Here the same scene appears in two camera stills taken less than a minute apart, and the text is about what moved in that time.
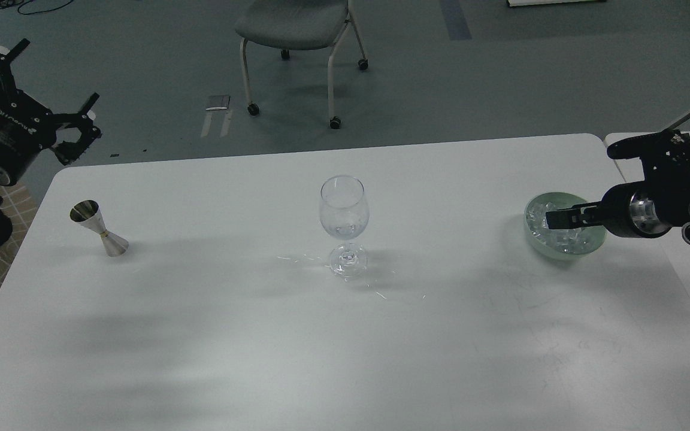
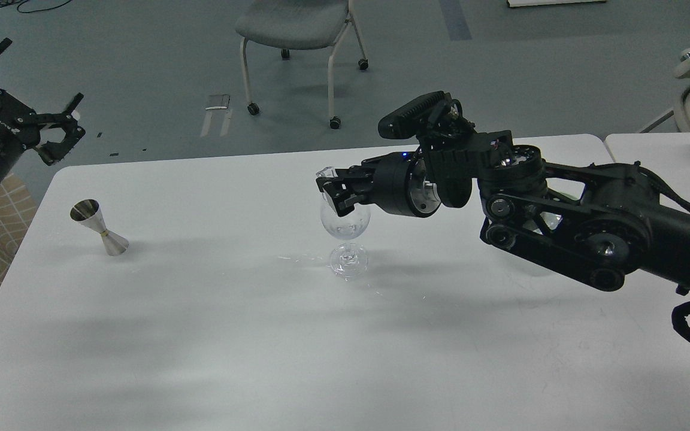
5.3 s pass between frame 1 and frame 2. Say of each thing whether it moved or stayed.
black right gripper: moved
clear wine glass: stayed
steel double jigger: stayed
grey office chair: stayed
